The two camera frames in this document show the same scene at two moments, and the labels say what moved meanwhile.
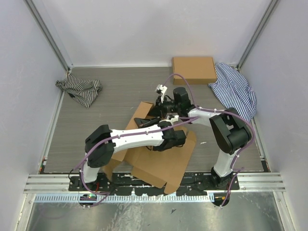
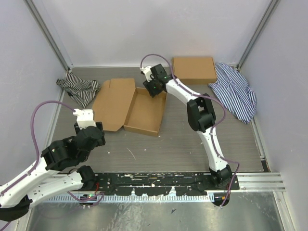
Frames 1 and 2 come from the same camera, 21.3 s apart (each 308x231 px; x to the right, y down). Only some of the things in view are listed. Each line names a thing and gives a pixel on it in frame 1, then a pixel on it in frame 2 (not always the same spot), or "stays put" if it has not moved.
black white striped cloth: x=83 y=91 stays put
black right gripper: x=158 y=110 to x=153 y=92
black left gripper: x=154 y=121 to x=102 y=142
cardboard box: x=169 y=166 to x=120 y=105
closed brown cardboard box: x=197 y=70 stays put
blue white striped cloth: x=233 y=92 stays put
